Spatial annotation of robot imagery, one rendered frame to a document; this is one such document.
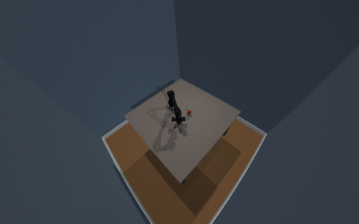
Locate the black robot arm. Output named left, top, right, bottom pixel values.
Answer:
left=167, top=90, right=183, bottom=124

